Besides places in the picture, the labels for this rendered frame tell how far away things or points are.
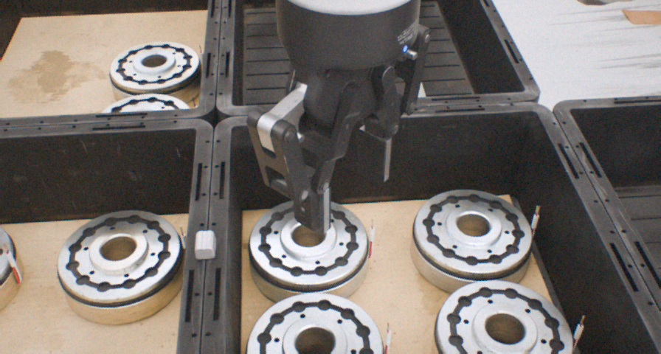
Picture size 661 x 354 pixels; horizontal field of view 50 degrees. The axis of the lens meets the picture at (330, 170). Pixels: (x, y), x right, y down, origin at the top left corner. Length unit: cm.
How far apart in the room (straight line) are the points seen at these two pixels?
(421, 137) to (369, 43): 31
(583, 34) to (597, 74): 12
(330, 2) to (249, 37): 62
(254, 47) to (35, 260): 40
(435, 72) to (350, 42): 54
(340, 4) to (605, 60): 91
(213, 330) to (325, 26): 22
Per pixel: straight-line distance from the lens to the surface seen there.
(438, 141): 66
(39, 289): 67
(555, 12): 134
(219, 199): 56
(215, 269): 51
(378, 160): 47
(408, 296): 62
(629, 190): 77
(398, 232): 67
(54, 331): 63
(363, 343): 55
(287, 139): 36
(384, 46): 36
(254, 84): 86
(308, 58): 36
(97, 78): 91
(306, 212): 43
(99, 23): 102
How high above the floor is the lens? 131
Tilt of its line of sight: 41 degrees down
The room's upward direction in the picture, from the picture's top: straight up
